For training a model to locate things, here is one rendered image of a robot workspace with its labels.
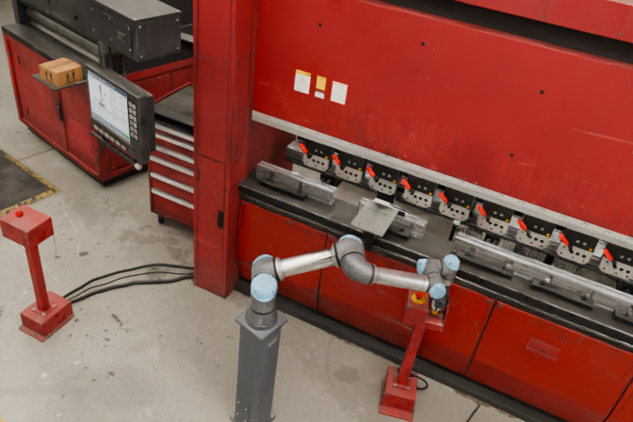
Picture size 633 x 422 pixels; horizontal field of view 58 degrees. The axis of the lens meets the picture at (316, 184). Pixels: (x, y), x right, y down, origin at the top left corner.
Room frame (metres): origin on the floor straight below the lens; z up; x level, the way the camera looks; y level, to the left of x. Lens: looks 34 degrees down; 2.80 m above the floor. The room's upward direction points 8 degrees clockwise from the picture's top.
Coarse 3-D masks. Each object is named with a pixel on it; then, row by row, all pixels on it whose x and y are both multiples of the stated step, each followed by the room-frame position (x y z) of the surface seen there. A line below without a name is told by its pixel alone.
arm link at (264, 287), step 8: (256, 280) 1.87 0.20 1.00; (264, 280) 1.88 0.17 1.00; (272, 280) 1.89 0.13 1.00; (256, 288) 1.83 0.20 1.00; (264, 288) 1.83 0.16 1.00; (272, 288) 1.84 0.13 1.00; (256, 296) 1.81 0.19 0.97; (264, 296) 1.81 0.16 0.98; (272, 296) 1.83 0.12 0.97; (256, 304) 1.81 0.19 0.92; (264, 304) 1.81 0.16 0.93; (272, 304) 1.83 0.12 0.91; (264, 312) 1.81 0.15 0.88
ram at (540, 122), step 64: (320, 0) 2.76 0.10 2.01; (256, 64) 2.88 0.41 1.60; (320, 64) 2.75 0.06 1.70; (384, 64) 2.63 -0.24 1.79; (448, 64) 2.52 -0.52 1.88; (512, 64) 2.42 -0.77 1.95; (576, 64) 2.33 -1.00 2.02; (320, 128) 2.73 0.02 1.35; (384, 128) 2.61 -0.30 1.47; (448, 128) 2.49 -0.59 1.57; (512, 128) 2.39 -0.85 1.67; (576, 128) 2.30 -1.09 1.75; (512, 192) 2.36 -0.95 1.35; (576, 192) 2.26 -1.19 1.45
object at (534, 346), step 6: (534, 342) 2.12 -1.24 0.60; (540, 342) 2.11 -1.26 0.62; (528, 348) 2.11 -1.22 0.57; (534, 348) 2.12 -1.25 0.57; (540, 348) 2.11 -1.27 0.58; (546, 348) 2.10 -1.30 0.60; (552, 348) 2.09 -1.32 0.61; (540, 354) 2.09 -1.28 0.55; (546, 354) 2.09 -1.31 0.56; (552, 354) 2.08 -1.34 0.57; (558, 354) 2.07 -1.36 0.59
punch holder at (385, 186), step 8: (376, 168) 2.60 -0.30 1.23; (384, 168) 2.59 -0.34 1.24; (392, 168) 2.57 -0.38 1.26; (376, 176) 2.60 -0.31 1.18; (384, 176) 2.58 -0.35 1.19; (392, 176) 2.57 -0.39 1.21; (400, 176) 2.61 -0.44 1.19; (368, 184) 2.61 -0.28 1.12; (376, 184) 2.59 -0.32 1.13; (384, 184) 2.58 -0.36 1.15; (392, 184) 2.56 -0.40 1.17; (384, 192) 2.57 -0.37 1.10; (392, 192) 2.56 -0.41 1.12
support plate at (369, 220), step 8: (368, 200) 2.63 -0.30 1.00; (376, 208) 2.55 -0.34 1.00; (384, 208) 2.57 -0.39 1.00; (392, 208) 2.58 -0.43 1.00; (360, 216) 2.47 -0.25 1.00; (368, 216) 2.48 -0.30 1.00; (376, 216) 2.49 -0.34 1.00; (384, 216) 2.50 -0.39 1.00; (392, 216) 2.51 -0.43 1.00; (352, 224) 2.38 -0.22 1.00; (360, 224) 2.39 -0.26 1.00; (368, 224) 2.40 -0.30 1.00; (376, 224) 2.41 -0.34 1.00; (384, 224) 2.42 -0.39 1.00; (368, 232) 2.35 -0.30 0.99; (376, 232) 2.35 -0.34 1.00; (384, 232) 2.36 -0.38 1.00
